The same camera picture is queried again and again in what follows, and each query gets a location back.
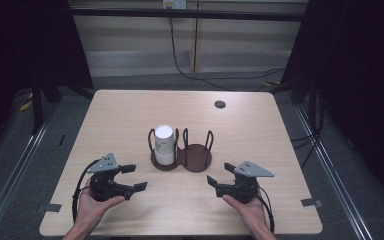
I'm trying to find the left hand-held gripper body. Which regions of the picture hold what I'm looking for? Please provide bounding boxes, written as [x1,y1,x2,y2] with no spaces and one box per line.
[86,152,136,203]

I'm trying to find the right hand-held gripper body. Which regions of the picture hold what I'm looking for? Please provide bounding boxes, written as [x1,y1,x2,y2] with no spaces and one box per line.
[214,160,275,205]

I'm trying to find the stack of white paper cups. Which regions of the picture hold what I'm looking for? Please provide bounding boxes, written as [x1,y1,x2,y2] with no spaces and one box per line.
[154,124,176,166]

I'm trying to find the person's right hand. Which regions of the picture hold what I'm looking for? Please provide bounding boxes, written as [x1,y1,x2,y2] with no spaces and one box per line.
[222,194,271,232]

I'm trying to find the person's left hand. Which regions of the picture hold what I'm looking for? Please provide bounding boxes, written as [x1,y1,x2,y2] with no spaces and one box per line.
[74,179,126,231]

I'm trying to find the grey tape strip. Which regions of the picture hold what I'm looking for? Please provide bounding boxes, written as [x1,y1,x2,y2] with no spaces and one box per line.
[37,203,63,214]
[300,197,324,208]

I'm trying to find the black metal stand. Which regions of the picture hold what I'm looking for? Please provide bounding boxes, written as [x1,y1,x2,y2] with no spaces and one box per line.
[30,75,45,135]

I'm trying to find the black horizontal metal bar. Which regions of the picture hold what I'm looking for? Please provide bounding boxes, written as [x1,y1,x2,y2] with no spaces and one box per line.
[69,7,309,23]

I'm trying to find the dark curtain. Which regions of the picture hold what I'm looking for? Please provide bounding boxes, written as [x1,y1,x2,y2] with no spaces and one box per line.
[0,0,95,161]
[280,0,384,214]

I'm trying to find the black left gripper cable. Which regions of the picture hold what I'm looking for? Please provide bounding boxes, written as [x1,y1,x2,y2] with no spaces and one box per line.
[71,159,102,224]

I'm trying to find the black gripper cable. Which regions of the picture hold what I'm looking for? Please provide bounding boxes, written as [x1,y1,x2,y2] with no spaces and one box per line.
[71,159,102,224]
[255,185,276,234]

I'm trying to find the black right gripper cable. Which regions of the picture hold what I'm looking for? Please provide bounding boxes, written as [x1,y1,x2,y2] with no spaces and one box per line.
[255,185,276,234]

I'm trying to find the black floor cables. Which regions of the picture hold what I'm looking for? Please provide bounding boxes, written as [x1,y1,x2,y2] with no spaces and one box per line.
[290,98,327,169]

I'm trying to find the metal floor rail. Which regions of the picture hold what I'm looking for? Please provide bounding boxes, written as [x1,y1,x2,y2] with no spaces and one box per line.
[0,103,59,240]
[293,105,376,240]

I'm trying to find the black wall cable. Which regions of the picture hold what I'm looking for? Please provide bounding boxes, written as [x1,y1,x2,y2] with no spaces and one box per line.
[168,6,286,93]

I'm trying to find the white wall outlet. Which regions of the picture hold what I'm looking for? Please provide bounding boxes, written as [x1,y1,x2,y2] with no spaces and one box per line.
[162,0,188,10]

